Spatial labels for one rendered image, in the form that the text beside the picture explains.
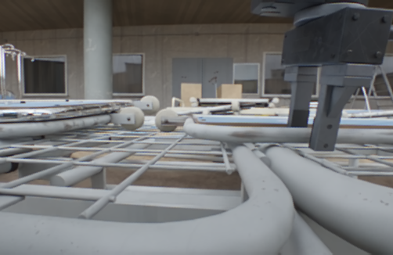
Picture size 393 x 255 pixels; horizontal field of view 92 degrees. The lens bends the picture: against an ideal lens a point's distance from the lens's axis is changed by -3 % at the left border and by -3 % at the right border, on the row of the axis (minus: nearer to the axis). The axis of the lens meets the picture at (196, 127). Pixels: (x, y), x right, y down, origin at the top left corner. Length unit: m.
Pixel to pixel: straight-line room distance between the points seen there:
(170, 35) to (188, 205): 6.77
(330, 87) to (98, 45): 4.92
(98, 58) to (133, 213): 4.81
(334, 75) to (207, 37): 6.55
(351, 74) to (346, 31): 0.04
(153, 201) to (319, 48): 0.24
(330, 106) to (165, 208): 0.21
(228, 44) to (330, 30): 6.46
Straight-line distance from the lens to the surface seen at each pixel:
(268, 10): 0.28
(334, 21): 0.26
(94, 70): 4.94
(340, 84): 0.24
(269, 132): 0.28
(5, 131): 0.40
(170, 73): 6.59
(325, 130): 0.28
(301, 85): 0.33
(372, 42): 0.26
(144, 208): 0.22
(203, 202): 0.22
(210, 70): 6.44
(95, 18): 5.24
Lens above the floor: 0.54
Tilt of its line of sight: 4 degrees down
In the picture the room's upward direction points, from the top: 1 degrees clockwise
